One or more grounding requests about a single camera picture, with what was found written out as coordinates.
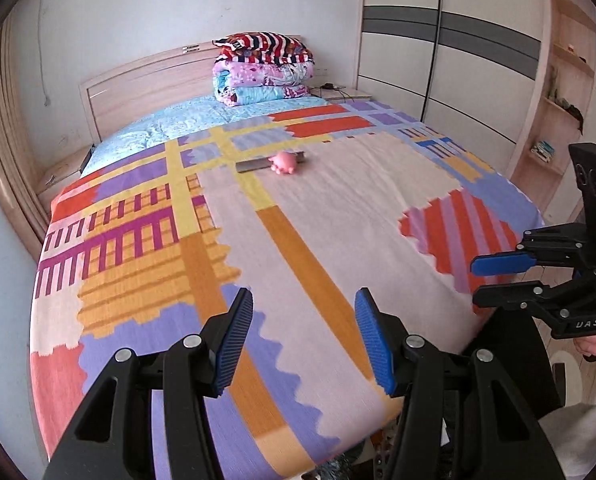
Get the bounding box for colourful patterned blanket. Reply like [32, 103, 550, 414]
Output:
[29, 100, 546, 480]

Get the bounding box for stack of books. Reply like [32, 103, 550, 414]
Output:
[529, 140, 556, 162]

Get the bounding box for wooden nightstand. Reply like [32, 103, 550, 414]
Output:
[35, 145, 95, 201]
[309, 84, 373, 103]

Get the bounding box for blue folded quilt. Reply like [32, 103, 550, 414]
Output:
[214, 75, 309, 107]

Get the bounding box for pink folded quilt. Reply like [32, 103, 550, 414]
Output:
[214, 58, 316, 92]

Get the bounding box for pink toy pig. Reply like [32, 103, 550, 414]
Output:
[269, 150, 300, 176]

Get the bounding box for white curved object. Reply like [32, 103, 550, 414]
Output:
[550, 350, 583, 406]

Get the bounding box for wooden headboard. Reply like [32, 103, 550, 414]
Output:
[79, 35, 316, 143]

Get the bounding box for person's grey jacket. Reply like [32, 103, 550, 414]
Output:
[540, 400, 596, 480]

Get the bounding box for striped folded quilt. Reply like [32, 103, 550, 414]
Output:
[213, 31, 315, 67]

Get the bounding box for grey metal bar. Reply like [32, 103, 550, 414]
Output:
[235, 151, 309, 175]

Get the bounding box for wooden open shelf unit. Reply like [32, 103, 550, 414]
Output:
[508, 0, 596, 211]

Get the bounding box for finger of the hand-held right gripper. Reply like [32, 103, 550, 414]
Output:
[470, 224, 593, 277]
[472, 270, 596, 320]

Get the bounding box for black charger cable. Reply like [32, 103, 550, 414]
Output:
[310, 81, 351, 98]

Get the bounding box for wooden trim panel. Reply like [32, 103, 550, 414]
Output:
[0, 10, 51, 261]

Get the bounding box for white sliding-door wardrobe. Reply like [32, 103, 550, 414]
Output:
[350, 0, 551, 161]

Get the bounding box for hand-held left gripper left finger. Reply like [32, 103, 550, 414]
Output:
[43, 287, 255, 480]

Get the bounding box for light blue bed quilt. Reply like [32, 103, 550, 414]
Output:
[80, 96, 329, 178]

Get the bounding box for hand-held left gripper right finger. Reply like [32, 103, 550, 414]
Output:
[354, 287, 566, 480]

